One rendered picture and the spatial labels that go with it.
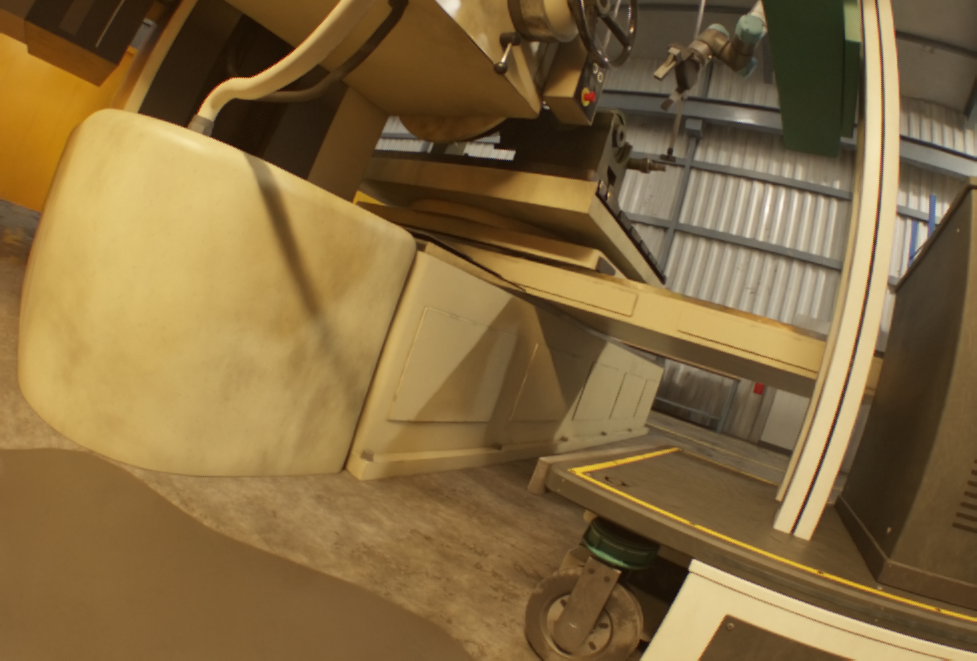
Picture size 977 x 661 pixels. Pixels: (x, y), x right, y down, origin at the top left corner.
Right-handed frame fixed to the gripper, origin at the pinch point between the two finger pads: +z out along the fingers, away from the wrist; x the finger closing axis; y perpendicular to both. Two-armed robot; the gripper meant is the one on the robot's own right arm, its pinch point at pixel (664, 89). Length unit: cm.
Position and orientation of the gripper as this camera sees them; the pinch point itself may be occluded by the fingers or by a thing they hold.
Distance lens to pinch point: 143.2
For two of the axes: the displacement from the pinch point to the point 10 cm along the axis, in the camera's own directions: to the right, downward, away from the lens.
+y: 6.0, 6.0, -5.3
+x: 4.2, 3.3, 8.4
